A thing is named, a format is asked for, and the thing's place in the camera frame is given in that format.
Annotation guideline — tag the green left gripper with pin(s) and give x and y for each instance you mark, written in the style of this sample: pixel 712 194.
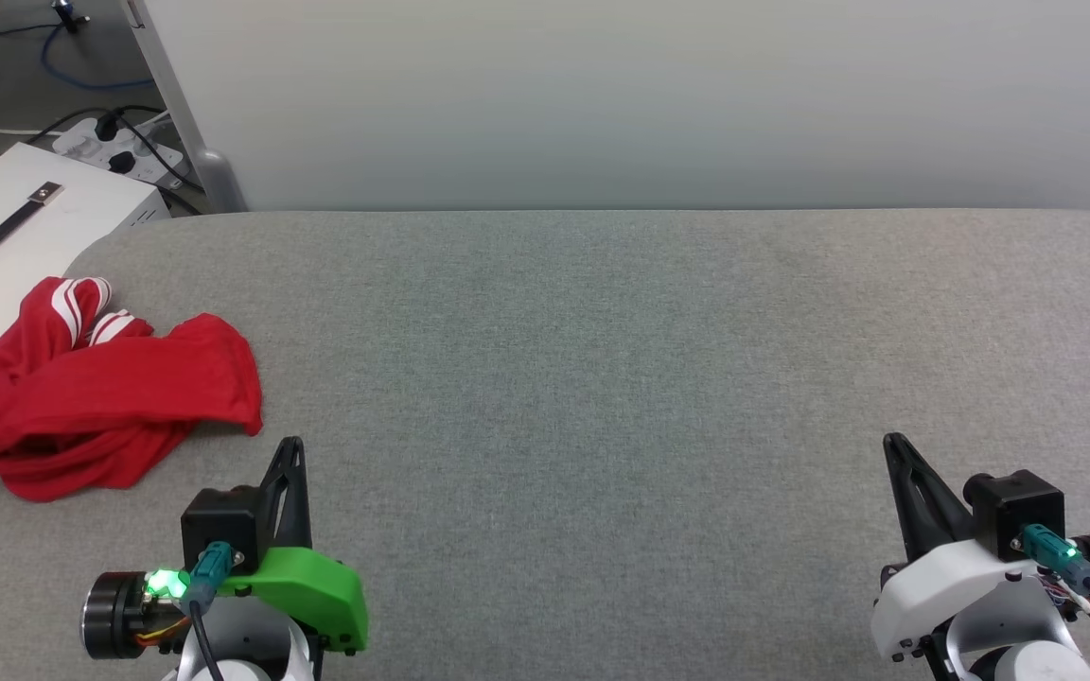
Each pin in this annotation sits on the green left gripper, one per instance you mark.
pixel 318 586

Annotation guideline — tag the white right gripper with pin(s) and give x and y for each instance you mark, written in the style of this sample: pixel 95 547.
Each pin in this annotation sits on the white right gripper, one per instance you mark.
pixel 923 596

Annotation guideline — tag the red basketball jersey white trim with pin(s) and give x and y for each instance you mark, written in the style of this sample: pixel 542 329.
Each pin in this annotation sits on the red basketball jersey white trim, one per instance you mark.
pixel 110 397

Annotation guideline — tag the white metal equipment box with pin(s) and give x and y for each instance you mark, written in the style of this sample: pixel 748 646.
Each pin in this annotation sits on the white metal equipment box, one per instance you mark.
pixel 43 241

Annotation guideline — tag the white power strip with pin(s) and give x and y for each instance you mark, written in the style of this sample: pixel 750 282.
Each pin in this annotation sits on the white power strip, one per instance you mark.
pixel 91 147

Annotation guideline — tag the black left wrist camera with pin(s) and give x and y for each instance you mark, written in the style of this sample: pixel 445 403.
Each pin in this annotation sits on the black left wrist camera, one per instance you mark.
pixel 219 525

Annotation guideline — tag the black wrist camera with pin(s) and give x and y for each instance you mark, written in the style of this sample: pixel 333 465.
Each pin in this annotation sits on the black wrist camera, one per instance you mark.
pixel 219 525
pixel 1013 506

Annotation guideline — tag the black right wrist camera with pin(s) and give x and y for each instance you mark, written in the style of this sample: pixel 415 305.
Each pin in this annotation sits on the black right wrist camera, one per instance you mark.
pixel 1013 506

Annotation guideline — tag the grey metal partition post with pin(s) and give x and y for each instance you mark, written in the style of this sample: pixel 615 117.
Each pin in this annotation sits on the grey metal partition post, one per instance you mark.
pixel 195 142

